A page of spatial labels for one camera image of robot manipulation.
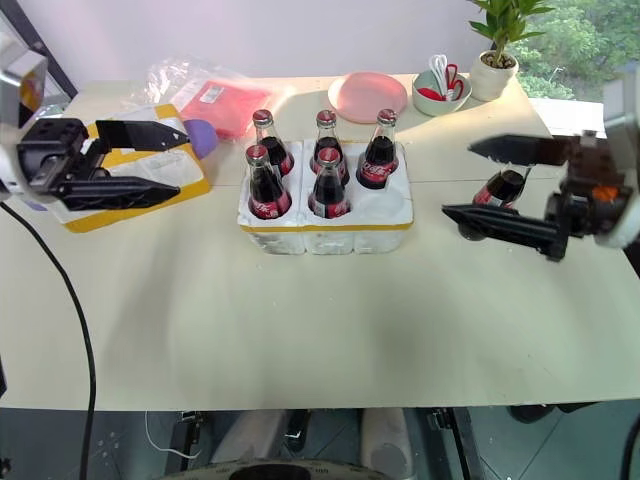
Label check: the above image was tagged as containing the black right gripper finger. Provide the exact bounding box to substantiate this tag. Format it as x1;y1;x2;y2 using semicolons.
467;132;575;168
440;203;570;262

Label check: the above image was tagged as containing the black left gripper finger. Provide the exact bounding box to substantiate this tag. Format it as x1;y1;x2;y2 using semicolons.
95;119;192;152
59;176;182;212

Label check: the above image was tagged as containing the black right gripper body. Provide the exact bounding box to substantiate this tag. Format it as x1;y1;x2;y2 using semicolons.
546;131;630;238

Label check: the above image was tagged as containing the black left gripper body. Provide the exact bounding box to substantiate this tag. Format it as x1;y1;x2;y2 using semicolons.
16;118;112;202

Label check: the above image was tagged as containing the glass cola bottle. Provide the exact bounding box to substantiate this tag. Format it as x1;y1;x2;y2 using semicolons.
244;144;294;222
459;167;533;243
251;109;297;177
306;146;352;220
314;109;352;185
355;108;400;191

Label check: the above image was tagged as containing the white foam box yellow tape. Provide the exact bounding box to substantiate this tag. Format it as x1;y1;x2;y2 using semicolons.
61;103;213;235

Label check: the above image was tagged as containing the white foam crate yellow tape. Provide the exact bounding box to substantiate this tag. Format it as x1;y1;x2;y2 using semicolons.
235;138;416;257

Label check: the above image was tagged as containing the clear plastic bag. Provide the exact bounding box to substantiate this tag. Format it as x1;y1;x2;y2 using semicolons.
118;56;275;142

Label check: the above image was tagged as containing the purple round object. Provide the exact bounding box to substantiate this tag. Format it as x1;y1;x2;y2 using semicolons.
181;118;220;161

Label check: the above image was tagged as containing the white ribbed plant pot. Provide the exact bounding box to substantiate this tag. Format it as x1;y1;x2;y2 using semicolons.
468;49;520;102

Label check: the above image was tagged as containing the red flat packet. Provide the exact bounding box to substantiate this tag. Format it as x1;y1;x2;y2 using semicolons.
179;76;273;142

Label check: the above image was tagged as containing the pale green bowl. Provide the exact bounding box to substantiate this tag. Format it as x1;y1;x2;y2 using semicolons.
411;69;473;118

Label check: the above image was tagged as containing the red and white utensil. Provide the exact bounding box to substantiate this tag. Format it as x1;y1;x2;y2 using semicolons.
444;62;467;102

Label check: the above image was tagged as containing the white whisk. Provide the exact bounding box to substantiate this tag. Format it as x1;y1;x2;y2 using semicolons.
427;53;452;99

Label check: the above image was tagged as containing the green leafy plant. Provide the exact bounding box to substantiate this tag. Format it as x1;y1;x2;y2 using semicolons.
466;0;557;69

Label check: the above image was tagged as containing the pink plate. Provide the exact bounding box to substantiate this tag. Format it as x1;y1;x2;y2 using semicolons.
327;70;409;124

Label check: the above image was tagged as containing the dark shoe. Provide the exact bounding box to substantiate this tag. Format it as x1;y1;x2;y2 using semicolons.
506;402;557;425

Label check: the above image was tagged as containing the black table leg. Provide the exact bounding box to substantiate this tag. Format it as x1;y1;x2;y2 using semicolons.
428;406;485;480
171;409;207;472

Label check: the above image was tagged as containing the silver robot leg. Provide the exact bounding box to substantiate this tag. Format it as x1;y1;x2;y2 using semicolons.
210;408;287;467
359;407;417;472

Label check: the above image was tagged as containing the black stand frame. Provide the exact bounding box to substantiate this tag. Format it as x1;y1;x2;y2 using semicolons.
0;0;80;101

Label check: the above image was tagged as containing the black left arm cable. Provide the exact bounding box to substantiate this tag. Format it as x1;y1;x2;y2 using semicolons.
0;200;98;480

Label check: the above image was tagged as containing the thin white cable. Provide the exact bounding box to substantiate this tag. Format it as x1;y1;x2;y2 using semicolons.
144;409;202;460

